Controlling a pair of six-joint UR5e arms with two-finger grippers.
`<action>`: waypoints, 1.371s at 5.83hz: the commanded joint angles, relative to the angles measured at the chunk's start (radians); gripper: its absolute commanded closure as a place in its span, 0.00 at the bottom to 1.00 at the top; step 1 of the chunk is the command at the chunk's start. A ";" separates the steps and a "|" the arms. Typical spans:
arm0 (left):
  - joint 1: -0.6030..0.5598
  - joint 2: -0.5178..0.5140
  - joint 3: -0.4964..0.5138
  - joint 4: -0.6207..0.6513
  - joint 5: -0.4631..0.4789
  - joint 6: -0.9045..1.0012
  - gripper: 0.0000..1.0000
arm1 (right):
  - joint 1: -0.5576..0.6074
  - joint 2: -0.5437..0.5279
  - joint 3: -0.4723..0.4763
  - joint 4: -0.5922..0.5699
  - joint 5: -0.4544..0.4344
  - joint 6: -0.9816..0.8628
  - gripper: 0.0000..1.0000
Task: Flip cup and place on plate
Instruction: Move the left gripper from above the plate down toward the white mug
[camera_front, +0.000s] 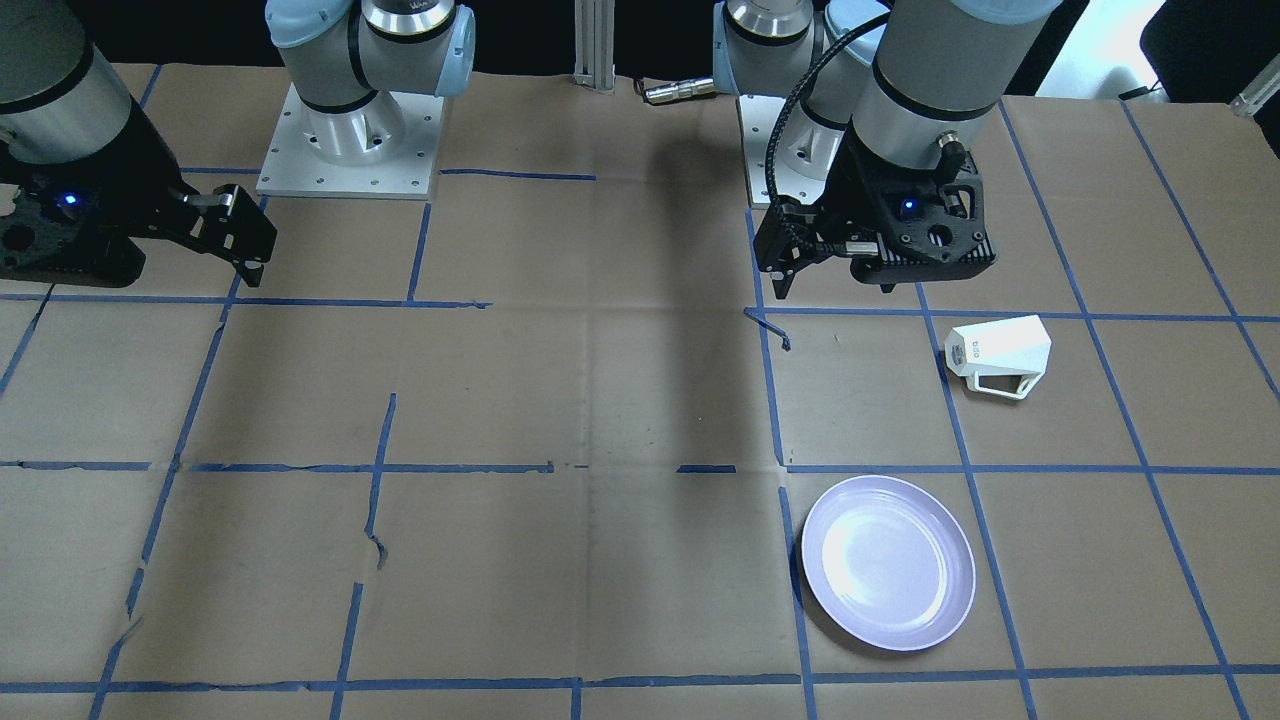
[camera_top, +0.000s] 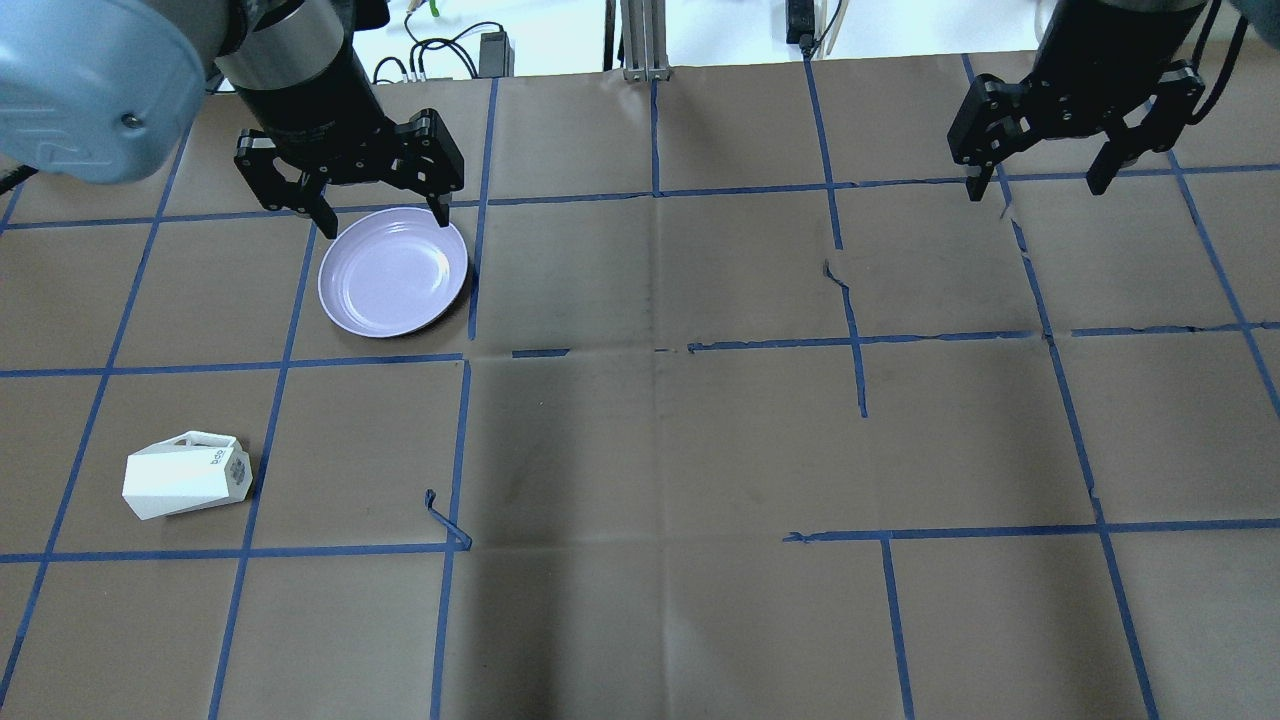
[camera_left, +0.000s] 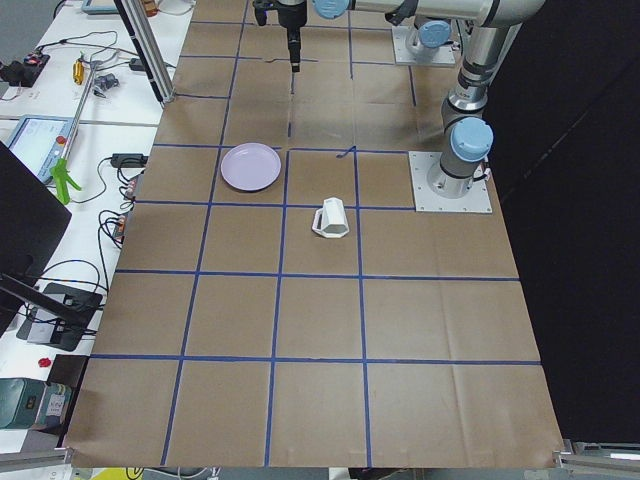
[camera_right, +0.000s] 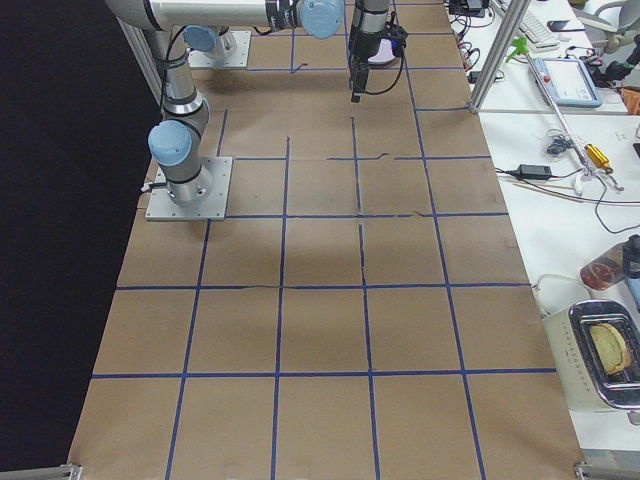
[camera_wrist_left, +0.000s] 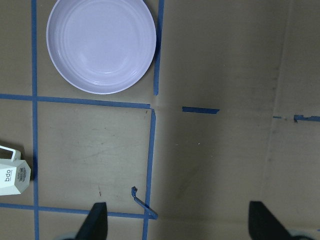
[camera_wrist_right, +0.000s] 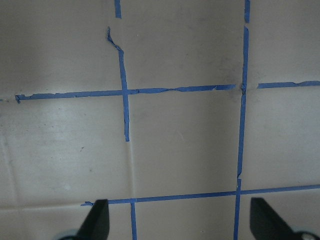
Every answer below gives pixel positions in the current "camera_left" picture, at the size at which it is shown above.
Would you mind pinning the white faceted cup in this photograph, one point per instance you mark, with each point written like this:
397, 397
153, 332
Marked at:
330, 221

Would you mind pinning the lilac round plate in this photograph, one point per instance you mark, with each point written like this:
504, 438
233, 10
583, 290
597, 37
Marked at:
251, 167

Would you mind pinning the black power adapter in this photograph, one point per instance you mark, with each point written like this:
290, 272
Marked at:
128, 160

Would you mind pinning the black power strip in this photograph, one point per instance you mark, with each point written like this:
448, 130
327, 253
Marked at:
26, 72

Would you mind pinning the teach pendant tablet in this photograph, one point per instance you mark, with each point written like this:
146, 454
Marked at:
38, 142

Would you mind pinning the brown paper table cover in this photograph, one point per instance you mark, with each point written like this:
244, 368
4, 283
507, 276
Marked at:
234, 335

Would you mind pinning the black monitor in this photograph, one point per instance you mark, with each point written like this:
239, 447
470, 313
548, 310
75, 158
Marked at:
33, 223

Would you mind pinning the black monitor stand base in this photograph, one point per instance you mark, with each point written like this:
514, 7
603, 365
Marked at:
59, 316

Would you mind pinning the green electronic box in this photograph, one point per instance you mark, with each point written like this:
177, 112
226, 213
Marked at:
33, 404

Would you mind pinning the aluminium frame post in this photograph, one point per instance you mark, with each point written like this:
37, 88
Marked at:
133, 15

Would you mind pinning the green handled reacher grabber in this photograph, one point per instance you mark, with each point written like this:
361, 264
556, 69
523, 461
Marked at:
59, 171

